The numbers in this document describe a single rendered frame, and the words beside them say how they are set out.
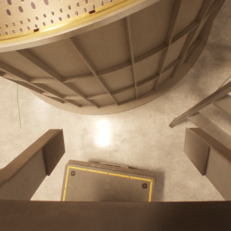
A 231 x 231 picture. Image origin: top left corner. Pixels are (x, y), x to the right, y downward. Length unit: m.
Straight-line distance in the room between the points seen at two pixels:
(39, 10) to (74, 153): 1.36
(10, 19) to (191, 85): 1.47
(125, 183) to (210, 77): 1.22
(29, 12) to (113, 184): 1.11
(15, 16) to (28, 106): 1.49
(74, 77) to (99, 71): 0.14
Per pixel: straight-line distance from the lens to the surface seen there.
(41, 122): 1.87
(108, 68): 0.85
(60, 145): 0.16
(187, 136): 0.17
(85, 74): 0.87
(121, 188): 1.28
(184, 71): 1.69
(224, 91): 0.96
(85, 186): 1.34
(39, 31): 0.54
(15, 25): 0.58
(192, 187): 1.66
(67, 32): 0.52
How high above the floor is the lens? 1.54
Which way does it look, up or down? 78 degrees down
